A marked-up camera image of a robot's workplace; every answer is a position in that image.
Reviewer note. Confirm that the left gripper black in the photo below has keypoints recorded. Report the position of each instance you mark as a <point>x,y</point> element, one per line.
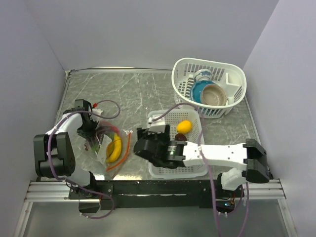
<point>88,135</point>

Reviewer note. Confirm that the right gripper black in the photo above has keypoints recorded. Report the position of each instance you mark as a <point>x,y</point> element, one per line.
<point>143,134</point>

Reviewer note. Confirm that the dark red fake plum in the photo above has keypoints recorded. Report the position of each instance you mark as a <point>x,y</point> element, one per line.
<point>180,137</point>

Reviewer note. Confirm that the clear zip top bag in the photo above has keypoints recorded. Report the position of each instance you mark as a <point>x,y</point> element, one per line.
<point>114,167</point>

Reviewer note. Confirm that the yellow fake banana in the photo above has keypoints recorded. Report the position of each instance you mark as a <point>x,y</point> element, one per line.
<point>113,150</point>

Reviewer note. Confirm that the white perforated rectangular basket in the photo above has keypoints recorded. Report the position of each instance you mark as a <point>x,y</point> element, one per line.
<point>173,118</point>

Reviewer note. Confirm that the yellow fake lemon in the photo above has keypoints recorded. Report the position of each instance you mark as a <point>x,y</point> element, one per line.
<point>184,127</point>

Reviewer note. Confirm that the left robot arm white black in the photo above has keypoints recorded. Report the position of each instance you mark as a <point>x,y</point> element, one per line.
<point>53,152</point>

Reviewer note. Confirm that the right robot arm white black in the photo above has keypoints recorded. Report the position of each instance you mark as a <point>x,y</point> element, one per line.
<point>247,161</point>

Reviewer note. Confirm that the purple fake grapes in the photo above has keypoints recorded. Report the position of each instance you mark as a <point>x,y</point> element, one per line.
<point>95,141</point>

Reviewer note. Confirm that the red fake pepper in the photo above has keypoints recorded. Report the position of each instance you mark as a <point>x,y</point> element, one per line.
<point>108,127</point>

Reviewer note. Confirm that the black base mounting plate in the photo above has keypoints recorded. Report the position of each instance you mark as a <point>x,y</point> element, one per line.
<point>111,195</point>

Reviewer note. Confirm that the teal bowl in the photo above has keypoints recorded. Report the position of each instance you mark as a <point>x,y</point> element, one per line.
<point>197,88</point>

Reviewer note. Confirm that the beige bowl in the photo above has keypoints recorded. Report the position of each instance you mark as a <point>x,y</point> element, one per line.
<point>213,95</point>

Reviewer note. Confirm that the white oval dish rack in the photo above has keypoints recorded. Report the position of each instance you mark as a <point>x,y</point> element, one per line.
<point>229,77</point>

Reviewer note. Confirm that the blue white porcelain cup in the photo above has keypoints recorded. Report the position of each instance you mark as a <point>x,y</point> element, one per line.
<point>202,74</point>

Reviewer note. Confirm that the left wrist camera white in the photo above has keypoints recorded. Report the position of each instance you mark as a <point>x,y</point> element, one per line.
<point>98,113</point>

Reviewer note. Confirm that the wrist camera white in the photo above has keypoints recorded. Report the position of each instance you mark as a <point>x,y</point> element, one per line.
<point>98,113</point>
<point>157,126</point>

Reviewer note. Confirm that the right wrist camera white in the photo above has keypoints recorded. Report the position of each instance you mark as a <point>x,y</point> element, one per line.
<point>157,126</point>

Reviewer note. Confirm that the aluminium frame rail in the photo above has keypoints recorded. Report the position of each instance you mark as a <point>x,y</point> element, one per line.
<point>59,192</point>

